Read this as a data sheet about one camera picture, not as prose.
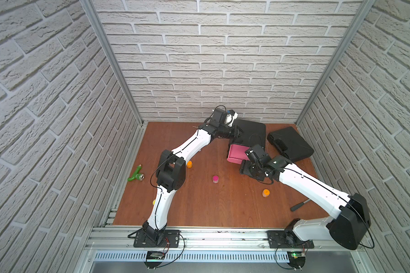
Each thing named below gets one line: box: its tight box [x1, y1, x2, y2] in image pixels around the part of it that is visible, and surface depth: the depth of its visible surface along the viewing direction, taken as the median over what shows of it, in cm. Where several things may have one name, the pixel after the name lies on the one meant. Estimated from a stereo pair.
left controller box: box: [145, 250, 166, 260], surface depth 72 cm
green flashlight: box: [126, 163, 146, 182], surface depth 93 cm
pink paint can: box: [212, 174, 220, 184], surface depth 92 cm
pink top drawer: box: [226, 143, 250, 165], surface depth 88 cm
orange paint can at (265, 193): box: [261, 188, 271, 198], surface depth 87 cm
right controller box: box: [287, 250, 306, 269], surface depth 72 cm
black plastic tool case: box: [267, 126, 315, 163], surface depth 106 cm
